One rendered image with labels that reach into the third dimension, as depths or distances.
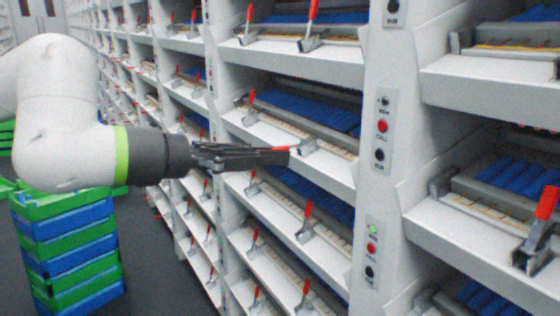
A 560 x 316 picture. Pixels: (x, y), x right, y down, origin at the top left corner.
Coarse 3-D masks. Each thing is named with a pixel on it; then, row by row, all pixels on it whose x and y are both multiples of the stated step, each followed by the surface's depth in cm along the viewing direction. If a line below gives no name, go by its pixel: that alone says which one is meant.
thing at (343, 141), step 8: (248, 96) 111; (248, 104) 110; (256, 104) 103; (264, 104) 101; (264, 112) 101; (272, 112) 96; (280, 112) 93; (288, 112) 91; (280, 120) 92; (288, 120) 90; (296, 120) 86; (304, 120) 85; (288, 128) 87; (296, 128) 85; (304, 128) 84; (312, 128) 81; (320, 128) 79; (328, 128) 78; (320, 136) 79; (328, 136) 76; (336, 136) 74; (344, 136) 73; (336, 144) 74; (344, 144) 72; (352, 144) 69; (352, 152) 71
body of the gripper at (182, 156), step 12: (168, 144) 60; (180, 144) 61; (192, 144) 68; (168, 156) 60; (180, 156) 60; (192, 156) 61; (204, 156) 62; (216, 156) 65; (168, 168) 60; (180, 168) 61; (204, 168) 63
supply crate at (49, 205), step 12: (12, 192) 147; (24, 192) 151; (36, 192) 155; (72, 192) 161; (84, 192) 150; (96, 192) 154; (108, 192) 158; (12, 204) 146; (48, 204) 140; (60, 204) 144; (72, 204) 147; (84, 204) 151; (24, 216) 140; (36, 216) 138; (48, 216) 141
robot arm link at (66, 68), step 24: (24, 48) 53; (48, 48) 54; (72, 48) 55; (0, 72) 55; (24, 72) 53; (48, 72) 52; (72, 72) 54; (96, 72) 58; (0, 96) 56; (24, 96) 52; (72, 96) 53; (96, 96) 58; (0, 120) 62
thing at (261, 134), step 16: (256, 80) 113; (288, 80) 107; (224, 96) 110; (240, 96) 112; (336, 96) 89; (352, 96) 84; (224, 112) 111; (240, 112) 109; (256, 112) 105; (240, 128) 100; (256, 128) 95; (272, 128) 92; (256, 144) 95; (272, 144) 85; (288, 144) 83; (304, 160) 75; (320, 160) 73; (336, 160) 71; (304, 176) 78; (320, 176) 71; (336, 176) 67; (352, 176) 60; (336, 192) 68; (352, 192) 63
